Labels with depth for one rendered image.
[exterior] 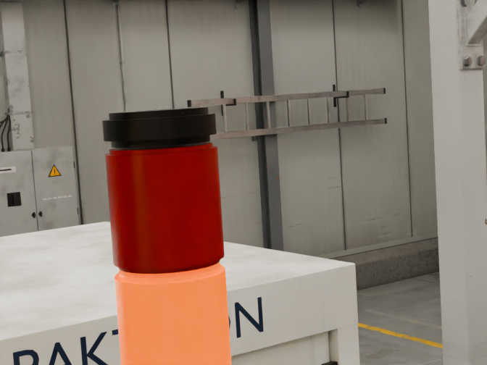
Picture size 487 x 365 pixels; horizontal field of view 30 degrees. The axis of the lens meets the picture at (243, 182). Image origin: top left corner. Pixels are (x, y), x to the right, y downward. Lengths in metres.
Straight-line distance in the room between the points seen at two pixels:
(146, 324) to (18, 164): 7.81
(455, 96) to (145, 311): 2.57
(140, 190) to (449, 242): 2.64
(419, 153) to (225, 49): 3.11
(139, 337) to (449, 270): 2.65
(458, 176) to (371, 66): 7.96
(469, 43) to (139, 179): 2.59
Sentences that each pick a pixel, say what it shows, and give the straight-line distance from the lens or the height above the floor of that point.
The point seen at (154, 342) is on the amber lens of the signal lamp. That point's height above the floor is 2.24.
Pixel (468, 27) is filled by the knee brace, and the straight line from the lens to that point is 2.92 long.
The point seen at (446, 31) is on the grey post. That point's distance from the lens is 2.94.
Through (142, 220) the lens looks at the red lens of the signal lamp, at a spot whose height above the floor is 2.29.
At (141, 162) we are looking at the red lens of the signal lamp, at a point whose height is 2.32.
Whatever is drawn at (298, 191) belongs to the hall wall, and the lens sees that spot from 10.13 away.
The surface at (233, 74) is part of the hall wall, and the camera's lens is 9.61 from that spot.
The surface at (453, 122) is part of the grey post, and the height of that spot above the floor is 2.22.
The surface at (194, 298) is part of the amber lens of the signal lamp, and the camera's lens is 0.39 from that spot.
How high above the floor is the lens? 2.34
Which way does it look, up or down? 6 degrees down
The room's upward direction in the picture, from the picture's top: 4 degrees counter-clockwise
